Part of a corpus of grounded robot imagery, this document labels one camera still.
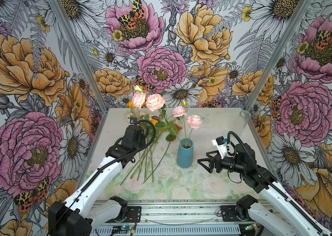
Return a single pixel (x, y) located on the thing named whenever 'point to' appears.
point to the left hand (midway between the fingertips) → (137, 139)
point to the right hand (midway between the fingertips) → (203, 163)
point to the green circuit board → (121, 229)
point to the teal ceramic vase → (185, 152)
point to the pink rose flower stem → (194, 122)
